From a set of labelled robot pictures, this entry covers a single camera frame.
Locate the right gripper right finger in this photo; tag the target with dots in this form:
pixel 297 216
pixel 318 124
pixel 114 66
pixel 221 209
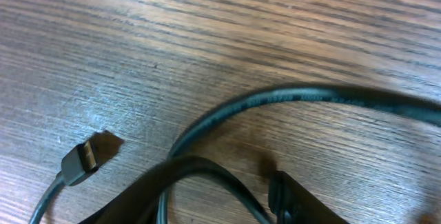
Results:
pixel 294 204

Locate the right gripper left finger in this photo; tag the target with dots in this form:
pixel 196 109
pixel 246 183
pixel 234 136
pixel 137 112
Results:
pixel 130 204

